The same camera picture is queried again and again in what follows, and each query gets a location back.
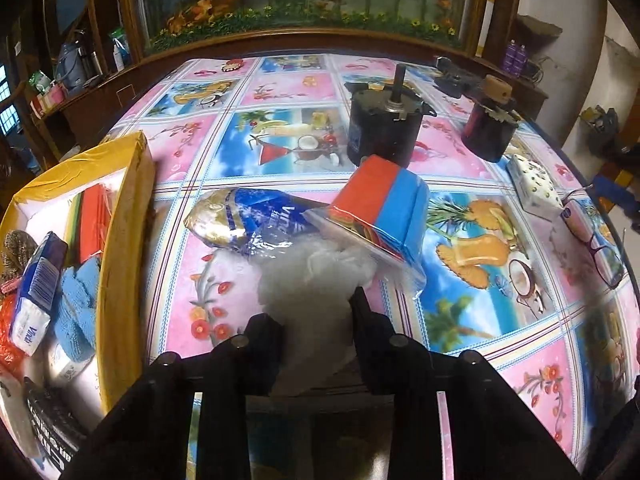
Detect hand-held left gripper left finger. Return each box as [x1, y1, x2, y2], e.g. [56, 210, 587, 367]
[75, 312, 288, 480]

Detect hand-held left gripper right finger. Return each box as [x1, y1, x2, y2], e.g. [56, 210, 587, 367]
[350, 287, 571, 480]

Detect clear plastic bag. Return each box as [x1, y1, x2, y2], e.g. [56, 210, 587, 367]
[255, 230, 381, 396]

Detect yellow cardboard box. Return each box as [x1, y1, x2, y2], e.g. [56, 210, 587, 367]
[0, 130, 157, 461]

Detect plastic-wrapped tissue pack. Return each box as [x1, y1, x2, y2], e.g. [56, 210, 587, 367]
[10, 232, 69, 356]

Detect blue gold wrapper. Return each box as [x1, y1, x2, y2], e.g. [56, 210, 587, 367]
[182, 187, 331, 261]

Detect red blue sponge pack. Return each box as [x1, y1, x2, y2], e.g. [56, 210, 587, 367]
[305, 155, 431, 266]

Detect blue knitted cloth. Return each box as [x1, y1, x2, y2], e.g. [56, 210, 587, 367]
[52, 255, 103, 363]

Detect white plastic packet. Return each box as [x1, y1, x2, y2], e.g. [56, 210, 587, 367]
[45, 345, 96, 391]

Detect coloured clay sticks pack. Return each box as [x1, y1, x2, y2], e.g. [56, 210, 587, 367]
[70, 182, 113, 266]

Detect black comb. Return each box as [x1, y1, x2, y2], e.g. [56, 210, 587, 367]
[22, 377, 86, 461]

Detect polka dot tissue pack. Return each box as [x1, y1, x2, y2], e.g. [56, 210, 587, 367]
[505, 152, 563, 221]

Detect black motor with wooden cap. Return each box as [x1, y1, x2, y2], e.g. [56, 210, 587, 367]
[460, 75, 523, 163]

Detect dark framed eyeglasses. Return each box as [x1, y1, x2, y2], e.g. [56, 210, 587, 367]
[560, 197, 628, 291]

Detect orange mesh scrubber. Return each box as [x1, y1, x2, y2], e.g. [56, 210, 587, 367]
[0, 295, 26, 381]

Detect printed tablecloth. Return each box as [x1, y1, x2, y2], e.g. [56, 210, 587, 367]
[100, 52, 640, 480]

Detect brown knitted scrubber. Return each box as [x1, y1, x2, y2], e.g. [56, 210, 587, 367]
[0, 230, 40, 293]

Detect small black device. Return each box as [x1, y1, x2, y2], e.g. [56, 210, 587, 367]
[432, 55, 483, 98]

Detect red white box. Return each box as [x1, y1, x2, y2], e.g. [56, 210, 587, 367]
[30, 85, 68, 118]

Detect barred window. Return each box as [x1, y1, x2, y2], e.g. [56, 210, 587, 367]
[0, 65, 16, 136]

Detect brown wall shelf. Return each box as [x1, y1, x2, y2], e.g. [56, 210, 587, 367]
[517, 15, 558, 43]

